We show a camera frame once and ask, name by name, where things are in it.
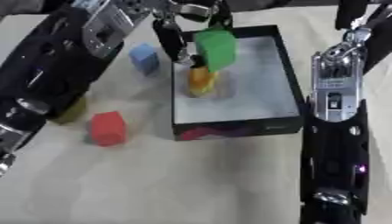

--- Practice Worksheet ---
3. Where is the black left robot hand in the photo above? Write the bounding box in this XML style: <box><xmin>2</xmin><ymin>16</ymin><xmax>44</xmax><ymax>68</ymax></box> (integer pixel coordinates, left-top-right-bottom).
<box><xmin>150</xmin><ymin>0</ymin><xmax>236</xmax><ymax>68</ymax></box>

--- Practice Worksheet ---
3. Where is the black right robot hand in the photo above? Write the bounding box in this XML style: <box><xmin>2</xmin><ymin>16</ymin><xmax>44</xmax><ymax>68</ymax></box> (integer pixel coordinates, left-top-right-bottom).
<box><xmin>333</xmin><ymin>0</ymin><xmax>392</xmax><ymax>74</ymax></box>

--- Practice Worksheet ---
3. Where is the green block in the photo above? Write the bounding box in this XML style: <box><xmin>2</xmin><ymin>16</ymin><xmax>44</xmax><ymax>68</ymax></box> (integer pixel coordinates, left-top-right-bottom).
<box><xmin>192</xmin><ymin>27</ymin><xmax>239</xmax><ymax>74</ymax></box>

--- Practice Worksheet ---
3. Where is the black box with white inside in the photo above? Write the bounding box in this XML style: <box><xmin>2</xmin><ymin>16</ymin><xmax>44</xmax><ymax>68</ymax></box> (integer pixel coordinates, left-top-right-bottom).
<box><xmin>170</xmin><ymin>24</ymin><xmax>306</xmax><ymax>142</ymax></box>

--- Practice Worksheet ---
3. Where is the blue block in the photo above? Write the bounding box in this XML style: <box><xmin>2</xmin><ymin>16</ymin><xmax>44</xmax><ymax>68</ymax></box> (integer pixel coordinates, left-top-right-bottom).
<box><xmin>127</xmin><ymin>42</ymin><xmax>161</xmax><ymax>75</ymax></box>

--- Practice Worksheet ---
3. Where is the yellow orange toy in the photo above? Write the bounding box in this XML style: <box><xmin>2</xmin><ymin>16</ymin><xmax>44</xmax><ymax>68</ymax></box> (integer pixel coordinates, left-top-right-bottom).
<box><xmin>186</xmin><ymin>65</ymin><xmax>222</xmax><ymax>98</ymax></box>

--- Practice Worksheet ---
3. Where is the red block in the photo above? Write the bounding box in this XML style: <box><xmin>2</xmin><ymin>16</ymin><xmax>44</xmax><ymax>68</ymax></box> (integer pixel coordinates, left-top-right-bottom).
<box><xmin>88</xmin><ymin>110</ymin><xmax>129</xmax><ymax>147</ymax></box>

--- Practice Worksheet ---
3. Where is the olive yellow block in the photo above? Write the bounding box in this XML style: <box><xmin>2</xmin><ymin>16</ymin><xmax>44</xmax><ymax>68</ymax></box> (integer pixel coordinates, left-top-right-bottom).
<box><xmin>49</xmin><ymin>95</ymin><xmax>89</xmax><ymax>124</ymax></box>

